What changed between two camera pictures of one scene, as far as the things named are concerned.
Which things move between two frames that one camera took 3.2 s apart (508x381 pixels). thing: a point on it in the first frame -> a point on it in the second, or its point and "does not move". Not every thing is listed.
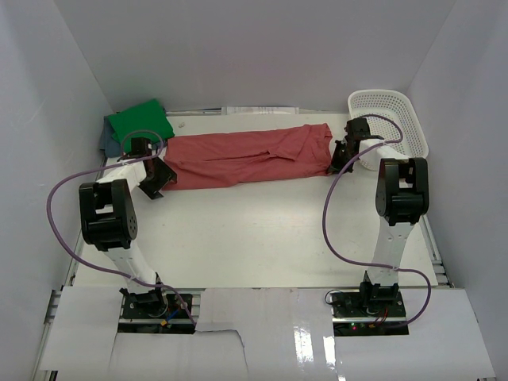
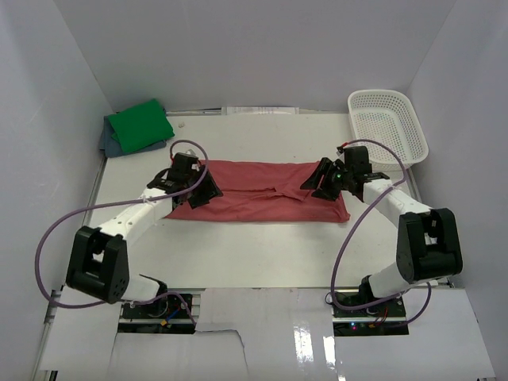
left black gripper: x=166 y=175 -> x=210 y=190
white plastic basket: x=395 y=104 does not move
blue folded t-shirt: x=109 y=143 does not move
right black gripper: x=336 y=164 -> x=312 y=183
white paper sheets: x=259 y=110 does not move
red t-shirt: x=217 y=157 -> x=261 y=190
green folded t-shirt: x=144 y=121 does not move
